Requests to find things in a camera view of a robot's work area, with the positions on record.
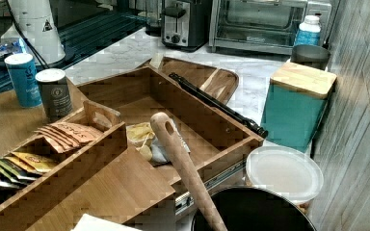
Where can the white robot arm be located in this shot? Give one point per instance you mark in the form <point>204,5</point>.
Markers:
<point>35,21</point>

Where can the packets inside drawer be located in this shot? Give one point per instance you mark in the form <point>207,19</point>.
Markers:
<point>147,144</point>

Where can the wooden drawer cabinet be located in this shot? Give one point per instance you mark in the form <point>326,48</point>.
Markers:
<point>126,187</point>

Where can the wooden spoon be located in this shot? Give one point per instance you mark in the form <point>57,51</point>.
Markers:
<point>167,135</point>

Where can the wooden serving tray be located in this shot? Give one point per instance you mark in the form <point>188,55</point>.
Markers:
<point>217,82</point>

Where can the white paper label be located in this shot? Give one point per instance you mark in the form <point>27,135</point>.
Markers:
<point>156,60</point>

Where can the black two-slot toaster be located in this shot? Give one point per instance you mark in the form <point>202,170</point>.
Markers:
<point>185,23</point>

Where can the clear plastic lidded container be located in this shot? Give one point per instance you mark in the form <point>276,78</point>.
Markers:
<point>286,172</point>

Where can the silver toaster oven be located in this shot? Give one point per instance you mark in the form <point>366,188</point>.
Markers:
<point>268,26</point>

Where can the black pot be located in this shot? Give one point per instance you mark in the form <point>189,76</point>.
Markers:
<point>253,209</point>

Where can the teal canister with wooden lid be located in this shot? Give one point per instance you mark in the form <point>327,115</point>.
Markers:
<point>295,102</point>

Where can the orange tea packets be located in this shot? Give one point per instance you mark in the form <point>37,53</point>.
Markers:
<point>66,136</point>

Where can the dark grey spice canister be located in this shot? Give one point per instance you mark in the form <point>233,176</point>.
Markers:
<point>54,93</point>

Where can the dark grey cup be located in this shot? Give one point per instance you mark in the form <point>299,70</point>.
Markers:
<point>310,55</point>

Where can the blue bottle with white cap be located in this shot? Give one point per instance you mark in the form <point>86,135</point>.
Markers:
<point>309,31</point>

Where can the blue salt canister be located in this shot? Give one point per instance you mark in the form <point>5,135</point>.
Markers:
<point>22,70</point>

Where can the assorted coloured tea packets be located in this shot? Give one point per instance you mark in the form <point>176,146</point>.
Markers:
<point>20,169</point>

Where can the wooden tea bag organizer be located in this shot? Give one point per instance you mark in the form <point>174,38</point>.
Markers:
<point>28,205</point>

